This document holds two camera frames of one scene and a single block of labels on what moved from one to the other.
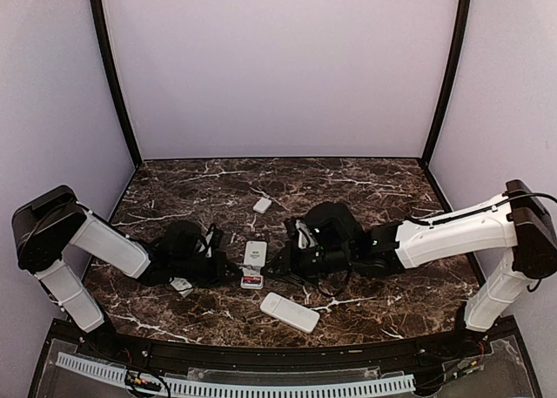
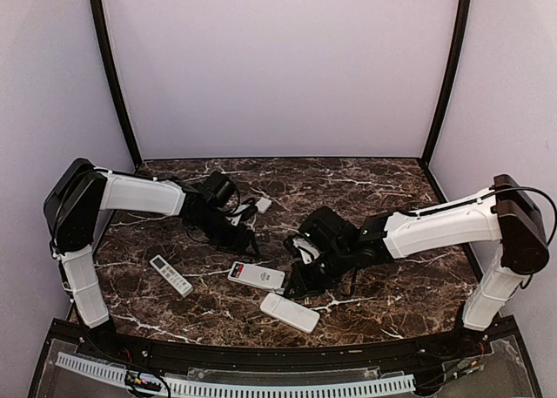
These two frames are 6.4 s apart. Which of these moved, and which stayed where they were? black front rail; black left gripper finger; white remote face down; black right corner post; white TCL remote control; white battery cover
Moved: white TCL remote control; black left gripper finger
Stayed: white remote face down; black front rail; white battery cover; black right corner post
